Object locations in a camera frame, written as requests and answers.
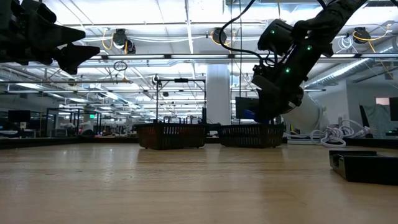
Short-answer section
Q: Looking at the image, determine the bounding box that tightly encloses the silver ceiling duct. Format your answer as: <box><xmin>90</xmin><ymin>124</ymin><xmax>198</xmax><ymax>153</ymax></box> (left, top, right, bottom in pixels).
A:
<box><xmin>306</xmin><ymin>39</ymin><xmax>398</xmax><ymax>90</ymax></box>

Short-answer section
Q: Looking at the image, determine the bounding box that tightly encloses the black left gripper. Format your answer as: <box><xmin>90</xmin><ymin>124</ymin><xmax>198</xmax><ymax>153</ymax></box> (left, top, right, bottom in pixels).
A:
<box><xmin>0</xmin><ymin>0</ymin><xmax>101</xmax><ymax>75</ymax></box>

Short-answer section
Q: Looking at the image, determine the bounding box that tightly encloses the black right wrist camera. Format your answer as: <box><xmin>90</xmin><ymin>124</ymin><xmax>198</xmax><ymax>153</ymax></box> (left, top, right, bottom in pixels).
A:
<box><xmin>251</xmin><ymin>73</ymin><xmax>280</xmax><ymax>103</ymax></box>

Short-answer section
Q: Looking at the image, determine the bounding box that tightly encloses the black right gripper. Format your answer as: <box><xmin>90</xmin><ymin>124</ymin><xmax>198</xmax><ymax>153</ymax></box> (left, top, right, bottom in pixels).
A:
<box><xmin>254</xmin><ymin>83</ymin><xmax>305</xmax><ymax>123</ymax></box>

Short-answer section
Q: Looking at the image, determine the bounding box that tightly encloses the white cylindrical projector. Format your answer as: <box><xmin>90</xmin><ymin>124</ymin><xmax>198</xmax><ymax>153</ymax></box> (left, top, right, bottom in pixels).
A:
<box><xmin>281</xmin><ymin>91</ymin><xmax>330</xmax><ymax>134</ymax></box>

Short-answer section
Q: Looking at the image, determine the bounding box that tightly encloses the grey-green cloth cover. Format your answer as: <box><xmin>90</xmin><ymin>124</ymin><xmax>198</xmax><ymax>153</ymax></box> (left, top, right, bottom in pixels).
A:
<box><xmin>362</xmin><ymin>104</ymin><xmax>391</xmax><ymax>138</ymax></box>

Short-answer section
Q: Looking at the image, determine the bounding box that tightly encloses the white building column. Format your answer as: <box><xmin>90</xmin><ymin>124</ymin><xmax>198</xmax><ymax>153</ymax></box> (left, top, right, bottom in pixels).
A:
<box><xmin>206</xmin><ymin>63</ymin><xmax>231</xmax><ymax>125</ymax></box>

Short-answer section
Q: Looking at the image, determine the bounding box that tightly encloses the black hanging cable loop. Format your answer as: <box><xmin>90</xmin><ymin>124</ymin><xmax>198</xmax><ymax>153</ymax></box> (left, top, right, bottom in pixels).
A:
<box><xmin>113</xmin><ymin>60</ymin><xmax>129</xmax><ymax>72</ymax></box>

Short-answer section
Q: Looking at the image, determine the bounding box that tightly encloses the black background frame stand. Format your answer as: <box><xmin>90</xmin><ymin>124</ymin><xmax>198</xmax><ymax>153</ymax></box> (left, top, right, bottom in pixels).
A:
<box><xmin>155</xmin><ymin>78</ymin><xmax>208</xmax><ymax>125</ymax></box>

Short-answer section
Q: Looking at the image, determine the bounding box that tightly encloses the black ceiling cable reel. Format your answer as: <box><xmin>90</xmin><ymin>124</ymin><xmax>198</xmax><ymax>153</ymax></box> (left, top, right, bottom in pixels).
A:
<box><xmin>212</xmin><ymin>27</ymin><xmax>228</xmax><ymax>44</ymax></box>
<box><xmin>112</xmin><ymin>28</ymin><xmax>128</xmax><ymax>47</ymax></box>
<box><xmin>353</xmin><ymin>27</ymin><xmax>370</xmax><ymax>43</ymax></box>

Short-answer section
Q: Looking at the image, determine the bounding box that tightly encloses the small black monitor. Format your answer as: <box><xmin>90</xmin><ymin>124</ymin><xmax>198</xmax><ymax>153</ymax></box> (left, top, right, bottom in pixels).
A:
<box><xmin>7</xmin><ymin>110</ymin><xmax>31</xmax><ymax>123</ymax></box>

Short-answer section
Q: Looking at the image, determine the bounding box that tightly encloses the black mesh basket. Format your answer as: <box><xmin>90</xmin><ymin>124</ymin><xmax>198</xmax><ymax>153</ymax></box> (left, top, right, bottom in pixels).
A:
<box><xmin>133</xmin><ymin>122</ymin><xmax>208</xmax><ymax>151</ymax></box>
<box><xmin>217</xmin><ymin>123</ymin><xmax>285</xmax><ymax>149</ymax></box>

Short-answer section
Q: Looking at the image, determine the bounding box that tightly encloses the black rectangular case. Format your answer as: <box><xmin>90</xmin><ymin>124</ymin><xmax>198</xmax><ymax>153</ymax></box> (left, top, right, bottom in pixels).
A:
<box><xmin>328</xmin><ymin>149</ymin><xmax>398</xmax><ymax>184</ymax></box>

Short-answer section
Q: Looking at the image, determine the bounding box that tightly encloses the white coiled cable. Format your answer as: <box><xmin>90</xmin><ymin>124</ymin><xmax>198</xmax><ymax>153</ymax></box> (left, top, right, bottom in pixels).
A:
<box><xmin>284</xmin><ymin>119</ymin><xmax>374</xmax><ymax>147</ymax></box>

